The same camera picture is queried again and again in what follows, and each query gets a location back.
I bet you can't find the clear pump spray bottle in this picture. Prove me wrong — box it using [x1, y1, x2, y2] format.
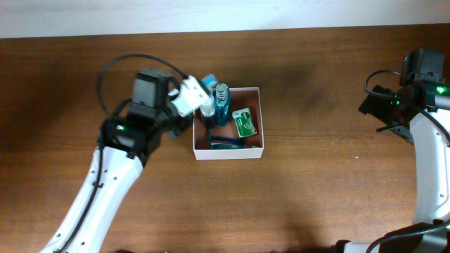
[200, 95, 216, 129]

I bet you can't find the blue white toothbrush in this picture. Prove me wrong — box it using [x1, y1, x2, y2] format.
[201, 74, 219, 89]

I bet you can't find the blue Listerine mouthwash bottle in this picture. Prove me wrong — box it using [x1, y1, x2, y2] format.
[215, 83, 231, 127]

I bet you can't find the teal toothpaste tube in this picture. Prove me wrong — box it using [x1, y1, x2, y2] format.
[210, 143, 257, 150]

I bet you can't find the green white Dettol soap box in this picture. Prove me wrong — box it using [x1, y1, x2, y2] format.
[231, 108, 258, 138]

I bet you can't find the blue disposable razor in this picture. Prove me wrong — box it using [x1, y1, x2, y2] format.
[207, 129, 245, 145]

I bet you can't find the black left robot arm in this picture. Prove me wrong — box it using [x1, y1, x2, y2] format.
[43, 68, 210, 252]

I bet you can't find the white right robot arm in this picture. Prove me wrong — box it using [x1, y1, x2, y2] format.
[330, 48, 449, 253]

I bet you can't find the white cardboard box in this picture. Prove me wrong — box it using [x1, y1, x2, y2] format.
[193, 87, 264, 160]

